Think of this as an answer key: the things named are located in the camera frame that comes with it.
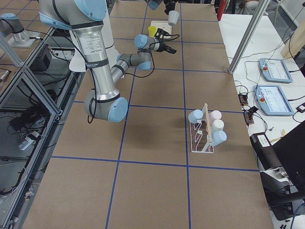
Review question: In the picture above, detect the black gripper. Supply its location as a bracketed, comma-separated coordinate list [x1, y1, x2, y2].
[157, 42, 177, 54]
[164, 0, 177, 10]

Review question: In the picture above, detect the grey plastic cup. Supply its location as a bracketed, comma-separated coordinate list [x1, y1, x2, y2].
[168, 10, 179, 26]

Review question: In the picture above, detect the yellow plastic cup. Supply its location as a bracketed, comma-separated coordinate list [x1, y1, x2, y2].
[148, 26, 157, 37]

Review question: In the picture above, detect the light blue plastic cup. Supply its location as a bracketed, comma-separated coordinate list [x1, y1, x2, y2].
[188, 109, 203, 124]

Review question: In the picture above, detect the pink plastic cup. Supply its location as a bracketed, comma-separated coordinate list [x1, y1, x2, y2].
[209, 110, 222, 122]

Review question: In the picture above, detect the white ikea cup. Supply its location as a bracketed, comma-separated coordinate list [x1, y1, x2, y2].
[211, 119, 224, 132]

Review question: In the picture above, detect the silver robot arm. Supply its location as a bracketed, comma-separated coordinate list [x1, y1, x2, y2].
[148, 0, 177, 11]
[39, 0, 179, 122]

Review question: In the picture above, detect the cream rabbit tray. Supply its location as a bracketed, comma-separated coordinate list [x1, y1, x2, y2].
[150, 20, 172, 34]

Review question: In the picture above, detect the red cylinder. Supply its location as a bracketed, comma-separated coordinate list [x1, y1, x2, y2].
[216, 0, 227, 21]

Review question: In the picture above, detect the far teach pendant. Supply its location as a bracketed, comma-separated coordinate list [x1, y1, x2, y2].
[259, 58, 293, 83]

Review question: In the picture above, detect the teach pendant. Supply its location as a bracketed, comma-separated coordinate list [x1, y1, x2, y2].
[254, 85, 294, 116]
[259, 58, 293, 83]

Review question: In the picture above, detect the near teach pendant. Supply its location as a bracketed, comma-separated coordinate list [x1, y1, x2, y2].
[254, 85, 294, 116]

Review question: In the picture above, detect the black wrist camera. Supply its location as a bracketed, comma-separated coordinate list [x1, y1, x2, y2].
[154, 28, 168, 40]

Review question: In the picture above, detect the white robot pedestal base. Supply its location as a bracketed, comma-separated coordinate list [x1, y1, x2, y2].
[102, 0, 119, 57]

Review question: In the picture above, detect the aluminium frame post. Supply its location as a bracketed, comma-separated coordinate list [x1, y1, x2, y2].
[228, 0, 270, 74]

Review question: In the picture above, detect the white wire cup rack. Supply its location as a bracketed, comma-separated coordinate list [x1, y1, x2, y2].
[189, 103, 215, 154]

